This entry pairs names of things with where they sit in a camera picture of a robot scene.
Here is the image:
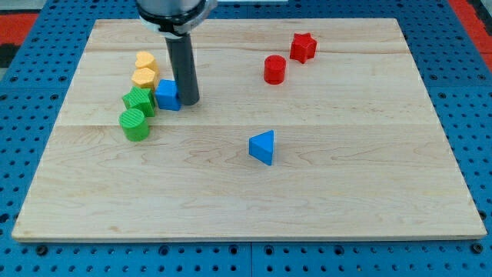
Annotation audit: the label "blue triangle block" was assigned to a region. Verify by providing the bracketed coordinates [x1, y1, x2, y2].
[248, 130, 274, 166]

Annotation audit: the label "light wooden board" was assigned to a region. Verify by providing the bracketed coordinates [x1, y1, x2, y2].
[12, 18, 487, 242]

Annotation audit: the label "red cylinder block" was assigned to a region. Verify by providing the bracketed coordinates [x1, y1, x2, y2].
[264, 55, 287, 85]

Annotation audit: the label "blue cube block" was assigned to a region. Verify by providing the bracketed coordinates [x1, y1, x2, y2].
[155, 79, 181, 111]

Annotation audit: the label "red star block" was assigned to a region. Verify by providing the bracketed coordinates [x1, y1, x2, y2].
[290, 33, 317, 64]

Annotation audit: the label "green cylinder block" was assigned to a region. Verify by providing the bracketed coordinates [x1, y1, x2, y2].
[118, 108, 150, 142]

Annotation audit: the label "grey cylindrical pointer rod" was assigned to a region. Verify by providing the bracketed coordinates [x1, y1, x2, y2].
[165, 34, 200, 105]

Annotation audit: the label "green star block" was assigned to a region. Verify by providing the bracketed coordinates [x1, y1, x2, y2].
[121, 86, 155, 117]

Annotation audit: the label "yellow pentagon block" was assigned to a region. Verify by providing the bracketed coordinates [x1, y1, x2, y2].
[131, 68, 158, 91]

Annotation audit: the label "yellow heart block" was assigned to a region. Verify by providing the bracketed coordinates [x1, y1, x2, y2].
[135, 51, 159, 74]

